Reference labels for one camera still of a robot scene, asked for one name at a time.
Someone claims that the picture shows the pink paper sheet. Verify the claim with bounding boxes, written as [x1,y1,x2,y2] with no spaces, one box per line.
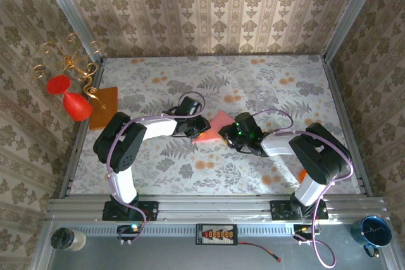
[190,110,237,144]

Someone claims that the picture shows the orange square sheet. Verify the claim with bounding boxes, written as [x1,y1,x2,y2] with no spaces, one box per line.
[88,86,119,131]

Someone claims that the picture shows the floral table cloth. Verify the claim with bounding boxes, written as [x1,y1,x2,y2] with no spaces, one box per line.
[70,54,361,195]

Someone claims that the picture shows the clear glass cup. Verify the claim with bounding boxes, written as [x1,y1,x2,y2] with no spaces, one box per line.
[256,89,279,113]

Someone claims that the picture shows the black connector board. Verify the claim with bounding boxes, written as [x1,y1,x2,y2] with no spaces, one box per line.
[195,223,239,247]

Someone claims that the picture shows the right small circuit board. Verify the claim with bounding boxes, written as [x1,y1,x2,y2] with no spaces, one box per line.
[293,224,320,245]

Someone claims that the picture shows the small circuit board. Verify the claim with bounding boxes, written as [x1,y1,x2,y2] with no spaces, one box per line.
[116,224,143,246]
[293,224,320,245]

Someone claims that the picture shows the red goblet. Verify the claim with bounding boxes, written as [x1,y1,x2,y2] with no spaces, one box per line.
[46,75,93,122]

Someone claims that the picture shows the left small circuit board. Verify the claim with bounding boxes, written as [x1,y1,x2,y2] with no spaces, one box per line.
[116,224,143,246]

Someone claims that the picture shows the blue metal mug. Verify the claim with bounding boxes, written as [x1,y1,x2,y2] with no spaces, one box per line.
[350,215,393,258]

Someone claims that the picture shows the jar with black lid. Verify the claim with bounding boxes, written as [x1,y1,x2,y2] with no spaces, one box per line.
[50,227,87,252]

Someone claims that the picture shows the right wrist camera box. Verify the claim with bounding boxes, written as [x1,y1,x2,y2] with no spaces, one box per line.
[233,111,263,140]

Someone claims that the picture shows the aluminium mounting rail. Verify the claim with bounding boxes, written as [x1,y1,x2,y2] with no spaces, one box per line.
[46,194,389,222]

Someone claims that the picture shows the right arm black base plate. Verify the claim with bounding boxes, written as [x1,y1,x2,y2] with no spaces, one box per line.
[270,199,329,221]

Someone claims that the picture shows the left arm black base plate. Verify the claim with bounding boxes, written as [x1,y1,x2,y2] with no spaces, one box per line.
[101,200,159,222]

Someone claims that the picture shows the slotted cable duct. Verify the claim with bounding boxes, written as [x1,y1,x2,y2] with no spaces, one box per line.
[71,224,297,236]

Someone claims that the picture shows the red wire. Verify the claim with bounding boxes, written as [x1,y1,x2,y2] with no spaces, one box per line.
[237,240,282,264]

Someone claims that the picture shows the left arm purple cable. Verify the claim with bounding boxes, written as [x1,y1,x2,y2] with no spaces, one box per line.
[106,92,208,245]

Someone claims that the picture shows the aluminium table side rail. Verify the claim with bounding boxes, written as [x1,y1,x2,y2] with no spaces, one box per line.
[58,58,105,198]
[321,56,374,197]

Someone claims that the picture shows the gold wire candelabra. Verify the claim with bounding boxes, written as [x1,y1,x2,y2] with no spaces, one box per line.
[30,32,107,110]

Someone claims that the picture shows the aluminium frame post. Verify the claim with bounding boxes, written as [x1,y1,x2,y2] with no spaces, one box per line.
[322,0,385,62]
[36,0,104,62]

